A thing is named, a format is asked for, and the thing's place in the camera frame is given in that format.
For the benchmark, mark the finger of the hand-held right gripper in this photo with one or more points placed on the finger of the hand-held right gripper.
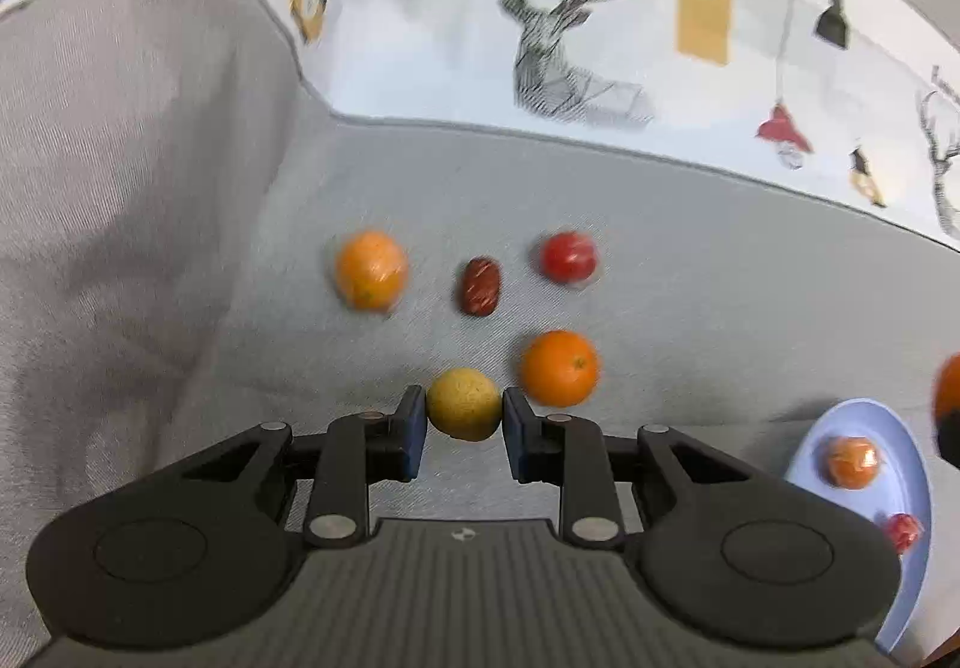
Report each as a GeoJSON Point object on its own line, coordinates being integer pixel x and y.
{"type": "Point", "coordinates": [949, 439]}

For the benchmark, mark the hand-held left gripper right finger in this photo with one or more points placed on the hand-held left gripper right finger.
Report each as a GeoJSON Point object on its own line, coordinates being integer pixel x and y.
{"type": "Point", "coordinates": [519, 435]}

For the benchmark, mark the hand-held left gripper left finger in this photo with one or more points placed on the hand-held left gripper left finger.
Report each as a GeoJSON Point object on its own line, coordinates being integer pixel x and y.
{"type": "Point", "coordinates": [412, 432]}

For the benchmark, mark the bare orange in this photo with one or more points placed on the bare orange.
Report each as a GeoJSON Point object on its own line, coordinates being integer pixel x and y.
{"type": "Point", "coordinates": [951, 387]}
{"type": "Point", "coordinates": [559, 368]}

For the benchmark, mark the small yellow-green fruit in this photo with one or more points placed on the small yellow-green fruit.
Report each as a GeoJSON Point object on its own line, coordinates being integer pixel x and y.
{"type": "Point", "coordinates": [463, 404]}

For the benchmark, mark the plastic-wrapped orange fruit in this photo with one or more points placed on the plastic-wrapped orange fruit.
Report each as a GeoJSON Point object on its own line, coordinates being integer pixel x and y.
{"type": "Point", "coordinates": [371, 271]}
{"type": "Point", "coordinates": [851, 462]}

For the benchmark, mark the plastic-wrapped red fruit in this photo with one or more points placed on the plastic-wrapped red fruit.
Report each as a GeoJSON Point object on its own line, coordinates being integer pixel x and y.
{"type": "Point", "coordinates": [568, 257]}
{"type": "Point", "coordinates": [904, 533]}

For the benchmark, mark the dark red jujube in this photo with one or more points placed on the dark red jujube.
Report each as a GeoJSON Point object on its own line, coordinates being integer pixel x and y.
{"type": "Point", "coordinates": [480, 286]}

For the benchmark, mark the blue plate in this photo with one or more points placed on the blue plate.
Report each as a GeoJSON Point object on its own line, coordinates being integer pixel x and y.
{"type": "Point", "coordinates": [911, 608]}

